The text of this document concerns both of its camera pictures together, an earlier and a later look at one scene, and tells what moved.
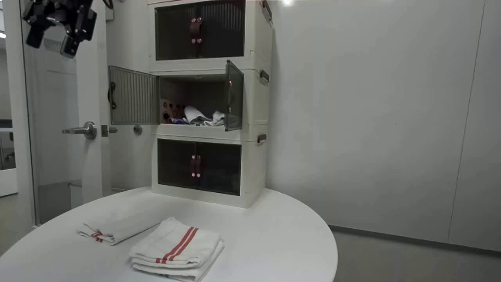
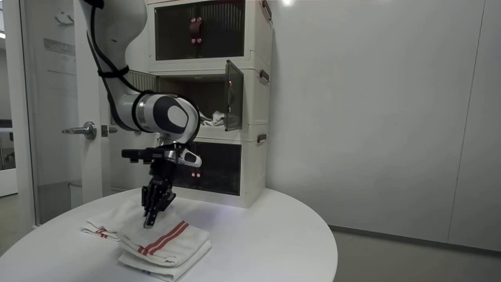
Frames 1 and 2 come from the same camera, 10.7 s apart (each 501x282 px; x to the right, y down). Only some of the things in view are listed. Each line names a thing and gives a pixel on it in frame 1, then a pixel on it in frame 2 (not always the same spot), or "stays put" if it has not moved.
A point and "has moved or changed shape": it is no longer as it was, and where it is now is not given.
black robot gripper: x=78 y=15 → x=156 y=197
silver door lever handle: x=90 y=128 stays put
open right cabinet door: x=234 y=97 stays put
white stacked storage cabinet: x=208 y=90 stays put
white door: x=65 y=119 stays put
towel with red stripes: x=176 y=249 has moved or changed shape
